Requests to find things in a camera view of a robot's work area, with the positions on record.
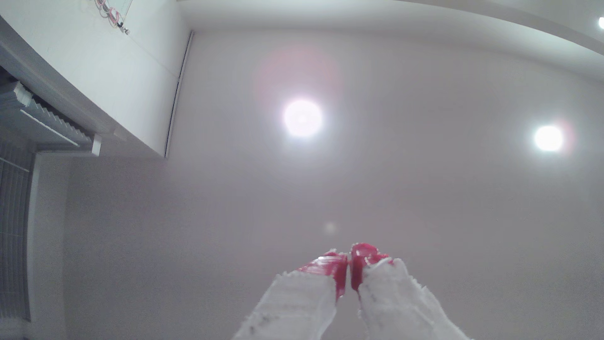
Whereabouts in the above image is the white slatted window blind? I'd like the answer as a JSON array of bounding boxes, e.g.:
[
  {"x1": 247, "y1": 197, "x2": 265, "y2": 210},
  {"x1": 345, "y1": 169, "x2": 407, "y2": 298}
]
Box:
[{"x1": 0, "y1": 80, "x2": 103, "y2": 157}]

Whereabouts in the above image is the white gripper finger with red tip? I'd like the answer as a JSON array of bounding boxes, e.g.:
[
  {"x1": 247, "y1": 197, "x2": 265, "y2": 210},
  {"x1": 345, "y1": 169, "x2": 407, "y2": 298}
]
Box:
[
  {"x1": 350, "y1": 243, "x2": 473, "y2": 340},
  {"x1": 231, "y1": 250, "x2": 349, "y2": 340}
]

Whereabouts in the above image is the grey vertical window blind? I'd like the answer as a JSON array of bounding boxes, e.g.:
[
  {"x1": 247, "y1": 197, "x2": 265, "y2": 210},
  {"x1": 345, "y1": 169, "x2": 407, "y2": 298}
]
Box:
[{"x1": 0, "y1": 142, "x2": 35, "y2": 323}]

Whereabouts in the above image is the pink and white cable bundle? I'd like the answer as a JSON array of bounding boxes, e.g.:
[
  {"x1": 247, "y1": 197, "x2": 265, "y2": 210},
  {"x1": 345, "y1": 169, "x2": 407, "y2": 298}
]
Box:
[{"x1": 94, "y1": 0, "x2": 131, "y2": 35}]

